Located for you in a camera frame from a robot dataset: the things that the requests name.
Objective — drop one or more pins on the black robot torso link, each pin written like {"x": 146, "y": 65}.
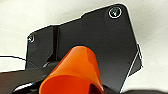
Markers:
{"x": 20, "y": 78}

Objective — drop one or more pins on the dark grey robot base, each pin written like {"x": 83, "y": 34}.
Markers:
{"x": 100, "y": 36}

